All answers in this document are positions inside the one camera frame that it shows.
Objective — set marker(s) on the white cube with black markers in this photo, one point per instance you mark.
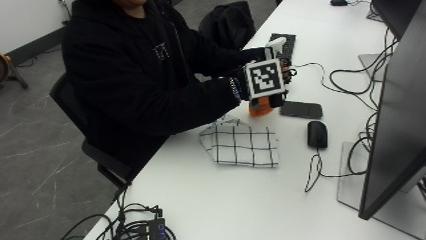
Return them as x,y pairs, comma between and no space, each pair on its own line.
265,79

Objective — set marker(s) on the black computer mouse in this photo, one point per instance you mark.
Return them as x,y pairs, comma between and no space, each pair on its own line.
317,134

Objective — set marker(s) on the the person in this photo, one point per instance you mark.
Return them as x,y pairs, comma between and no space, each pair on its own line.
128,76

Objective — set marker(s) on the black usb hub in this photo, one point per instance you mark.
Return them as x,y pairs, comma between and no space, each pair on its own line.
156,228

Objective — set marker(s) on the white checkered cloth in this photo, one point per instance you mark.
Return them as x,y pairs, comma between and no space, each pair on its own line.
241,146

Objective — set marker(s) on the black flat phone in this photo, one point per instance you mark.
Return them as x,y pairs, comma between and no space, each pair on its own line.
301,110

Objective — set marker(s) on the grey monitor stand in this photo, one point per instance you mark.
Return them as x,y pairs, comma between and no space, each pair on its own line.
370,65

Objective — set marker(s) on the small black device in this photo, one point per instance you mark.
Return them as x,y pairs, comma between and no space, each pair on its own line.
338,2

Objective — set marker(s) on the silver monitor base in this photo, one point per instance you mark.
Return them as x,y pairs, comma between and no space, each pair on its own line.
354,186

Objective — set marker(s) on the black backpack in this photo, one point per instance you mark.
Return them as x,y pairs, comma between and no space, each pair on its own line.
228,23

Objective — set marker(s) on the orange bottle with white top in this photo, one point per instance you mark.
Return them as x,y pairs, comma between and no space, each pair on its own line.
260,107

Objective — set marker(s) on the black office chair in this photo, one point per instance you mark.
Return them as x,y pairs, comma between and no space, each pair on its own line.
71,100

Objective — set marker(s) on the large dark monitor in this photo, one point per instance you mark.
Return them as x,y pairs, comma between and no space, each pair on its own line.
399,126

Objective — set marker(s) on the black keyboard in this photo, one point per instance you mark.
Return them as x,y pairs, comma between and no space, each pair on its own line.
288,45

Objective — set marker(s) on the brown wooden stool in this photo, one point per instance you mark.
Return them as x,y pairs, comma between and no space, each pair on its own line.
5,68

